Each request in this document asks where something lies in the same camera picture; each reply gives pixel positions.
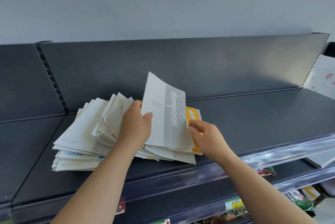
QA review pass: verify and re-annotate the small grey notebook stack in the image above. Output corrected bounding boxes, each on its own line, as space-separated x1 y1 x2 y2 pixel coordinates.
141 71 189 151

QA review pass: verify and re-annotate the person's right forearm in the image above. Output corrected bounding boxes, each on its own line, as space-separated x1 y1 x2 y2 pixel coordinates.
218 153 319 224

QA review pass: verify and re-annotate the person's left hand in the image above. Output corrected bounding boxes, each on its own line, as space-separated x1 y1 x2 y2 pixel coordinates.
116 100 154 153

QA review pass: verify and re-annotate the red green snack packet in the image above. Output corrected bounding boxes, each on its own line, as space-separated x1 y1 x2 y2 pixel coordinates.
256 166 278 177

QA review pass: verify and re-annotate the yellow green price tag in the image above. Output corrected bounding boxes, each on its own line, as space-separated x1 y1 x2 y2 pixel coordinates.
225 197 245 211

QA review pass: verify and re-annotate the pile of white notebooks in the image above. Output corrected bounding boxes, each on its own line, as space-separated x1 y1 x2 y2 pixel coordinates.
51 92 204 172

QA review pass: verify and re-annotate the person's right hand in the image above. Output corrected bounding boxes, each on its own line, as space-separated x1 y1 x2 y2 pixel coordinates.
187 119 236 164

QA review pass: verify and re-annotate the yellow white box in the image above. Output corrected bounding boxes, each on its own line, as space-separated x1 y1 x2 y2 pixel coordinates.
302 186 321 202

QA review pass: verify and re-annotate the person's left forearm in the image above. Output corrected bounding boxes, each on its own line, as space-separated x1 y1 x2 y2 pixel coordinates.
50 142 139 224

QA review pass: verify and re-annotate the dark grey back panel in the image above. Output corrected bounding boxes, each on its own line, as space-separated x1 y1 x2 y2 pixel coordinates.
39 32 331 113
0 43 66 123

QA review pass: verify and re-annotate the slotted dark metal upright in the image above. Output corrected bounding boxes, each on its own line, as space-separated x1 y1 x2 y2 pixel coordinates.
34 40 69 114

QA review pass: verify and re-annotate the white grey flat book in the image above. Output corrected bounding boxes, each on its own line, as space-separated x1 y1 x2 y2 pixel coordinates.
305 149 335 169

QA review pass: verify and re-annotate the white floral patterned panel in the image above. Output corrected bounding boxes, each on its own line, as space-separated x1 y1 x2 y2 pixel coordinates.
305 55 335 100

